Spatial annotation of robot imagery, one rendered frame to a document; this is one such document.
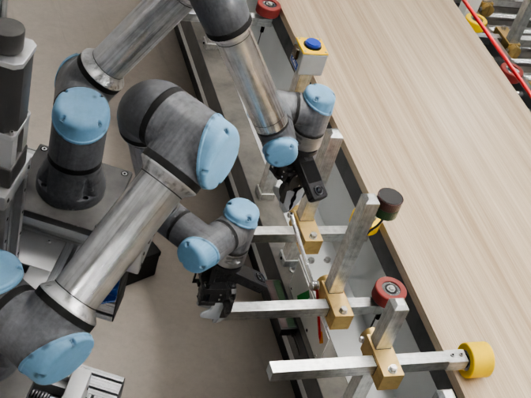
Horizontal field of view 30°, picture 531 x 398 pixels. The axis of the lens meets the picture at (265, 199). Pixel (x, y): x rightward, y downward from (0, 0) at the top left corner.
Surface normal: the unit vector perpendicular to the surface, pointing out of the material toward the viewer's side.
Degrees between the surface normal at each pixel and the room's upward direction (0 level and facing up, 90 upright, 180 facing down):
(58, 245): 0
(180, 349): 0
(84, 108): 8
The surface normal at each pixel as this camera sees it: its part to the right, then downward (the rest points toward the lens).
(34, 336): -0.16, -0.30
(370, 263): -0.94, 0.00
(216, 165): 0.84, 0.44
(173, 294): 0.24, -0.73
